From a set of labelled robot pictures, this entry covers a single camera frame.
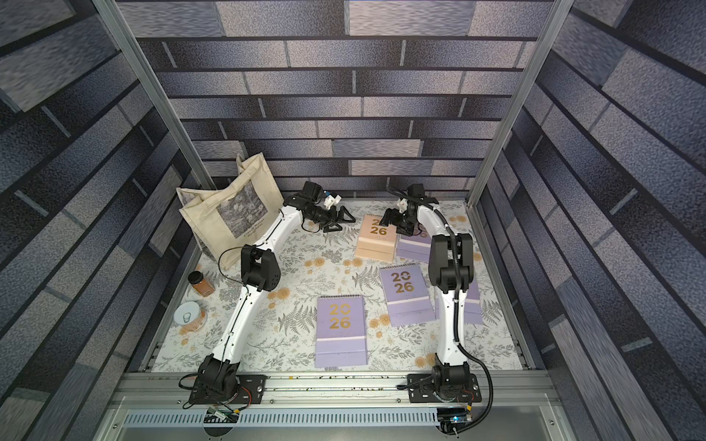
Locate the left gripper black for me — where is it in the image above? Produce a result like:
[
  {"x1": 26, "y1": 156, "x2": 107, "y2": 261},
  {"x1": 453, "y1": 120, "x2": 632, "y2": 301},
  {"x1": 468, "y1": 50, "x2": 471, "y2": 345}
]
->
[{"x1": 308, "y1": 205, "x2": 357, "y2": 231}]

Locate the right aluminium frame post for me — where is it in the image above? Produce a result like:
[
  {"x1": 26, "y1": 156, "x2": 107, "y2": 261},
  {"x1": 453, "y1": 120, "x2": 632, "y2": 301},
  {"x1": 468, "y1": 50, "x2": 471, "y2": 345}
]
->
[{"x1": 467, "y1": 0, "x2": 575, "y2": 209}]

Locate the left aluminium frame post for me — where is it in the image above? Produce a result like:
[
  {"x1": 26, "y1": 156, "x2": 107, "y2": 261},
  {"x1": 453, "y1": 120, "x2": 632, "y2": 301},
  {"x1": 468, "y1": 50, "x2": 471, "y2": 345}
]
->
[{"x1": 92, "y1": 0, "x2": 216, "y2": 190}]

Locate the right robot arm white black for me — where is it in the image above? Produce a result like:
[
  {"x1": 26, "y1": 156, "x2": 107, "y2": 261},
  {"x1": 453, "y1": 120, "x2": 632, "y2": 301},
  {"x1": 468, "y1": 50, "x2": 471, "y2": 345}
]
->
[{"x1": 382, "y1": 184, "x2": 474, "y2": 402}]

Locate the peach 2026 calendar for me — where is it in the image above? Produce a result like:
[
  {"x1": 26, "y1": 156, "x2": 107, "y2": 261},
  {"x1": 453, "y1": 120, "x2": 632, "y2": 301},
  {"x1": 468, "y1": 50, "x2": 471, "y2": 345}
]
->
[{"x1": 354, "y1": 214, "x2": 397, "y2": 263}]

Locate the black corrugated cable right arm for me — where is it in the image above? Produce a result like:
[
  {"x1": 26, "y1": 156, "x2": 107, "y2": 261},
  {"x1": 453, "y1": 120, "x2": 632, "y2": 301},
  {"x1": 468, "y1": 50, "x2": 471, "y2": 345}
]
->
[{"x1": 385, "y1": 186, "x2": 495, "y2": 437}]

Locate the aluminium frame post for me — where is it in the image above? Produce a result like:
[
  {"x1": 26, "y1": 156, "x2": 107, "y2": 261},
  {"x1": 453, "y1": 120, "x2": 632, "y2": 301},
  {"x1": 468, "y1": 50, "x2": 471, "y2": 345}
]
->
[
  {"x1": 467, "y1": 0, "x2": 575, "y2": 209},
  {"x1": 92, "y1": 0, "x2": 216, "y2": 190}
]

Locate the cream canvas tote bag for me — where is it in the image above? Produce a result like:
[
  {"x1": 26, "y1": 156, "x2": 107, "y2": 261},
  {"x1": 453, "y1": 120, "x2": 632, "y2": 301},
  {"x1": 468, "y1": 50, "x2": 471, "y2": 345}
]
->
[{"x1": 176, "y1": 154, "x2": 284, "y2": 270}]

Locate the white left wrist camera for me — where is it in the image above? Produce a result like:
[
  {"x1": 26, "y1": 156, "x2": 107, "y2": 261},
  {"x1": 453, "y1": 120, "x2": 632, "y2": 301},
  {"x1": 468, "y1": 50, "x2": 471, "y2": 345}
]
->
[{"x1": 323, "y1": 192, "x2": 342, "y2": 211}]

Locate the purple 2026 calendar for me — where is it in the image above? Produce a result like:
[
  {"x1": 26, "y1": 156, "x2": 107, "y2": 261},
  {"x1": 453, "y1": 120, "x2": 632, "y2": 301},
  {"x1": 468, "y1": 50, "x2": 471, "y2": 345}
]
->
[
  {"x1": 380, "y1": 265, "x2": 436, "y2": 327},
  {"x1": 396, "y1": 233, "x2": 431, "y2": 264},
  {"x1": 463, "y1": 279, "x2": 484, "y2": 325},
  {"x1": 314, "y1": 295, "x2": 368, "y2": 369}
]

